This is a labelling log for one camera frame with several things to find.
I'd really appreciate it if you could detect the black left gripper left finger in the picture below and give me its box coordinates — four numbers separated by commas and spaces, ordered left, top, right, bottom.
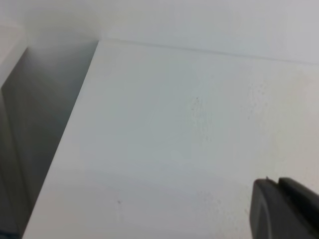
250, 179, 303, 239

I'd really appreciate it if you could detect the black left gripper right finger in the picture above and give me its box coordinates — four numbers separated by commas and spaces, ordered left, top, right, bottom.
278, 177, 319, 239

